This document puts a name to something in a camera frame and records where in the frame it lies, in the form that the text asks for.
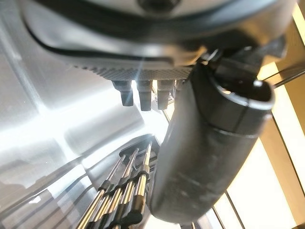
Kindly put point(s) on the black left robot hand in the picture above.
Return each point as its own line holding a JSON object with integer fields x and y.
{"x": 195, "y": 152}

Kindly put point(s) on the stainless steel dishwasher tub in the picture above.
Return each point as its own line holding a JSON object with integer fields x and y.
{"x": 47, "y": 119}

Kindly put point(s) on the chrome tine row, black clips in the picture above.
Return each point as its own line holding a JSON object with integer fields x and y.
{"x": 126, "y": 188}

